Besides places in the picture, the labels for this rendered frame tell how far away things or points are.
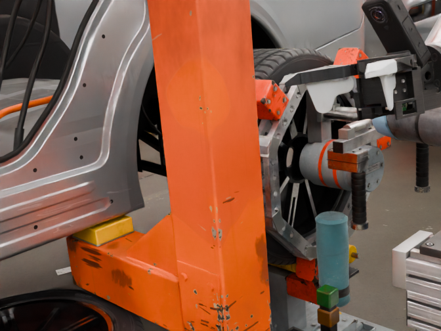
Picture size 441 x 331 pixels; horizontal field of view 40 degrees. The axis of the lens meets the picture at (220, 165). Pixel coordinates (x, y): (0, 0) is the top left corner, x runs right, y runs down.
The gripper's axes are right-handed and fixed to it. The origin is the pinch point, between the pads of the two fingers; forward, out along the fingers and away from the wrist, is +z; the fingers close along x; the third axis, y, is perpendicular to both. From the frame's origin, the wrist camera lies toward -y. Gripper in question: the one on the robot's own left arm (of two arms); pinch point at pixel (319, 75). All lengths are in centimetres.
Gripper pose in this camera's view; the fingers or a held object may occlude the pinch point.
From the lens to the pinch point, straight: 75.0
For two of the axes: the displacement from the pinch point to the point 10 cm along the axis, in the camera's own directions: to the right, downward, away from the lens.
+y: 1.6, 9.8, 1.5
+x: -5.1, -0.5, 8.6
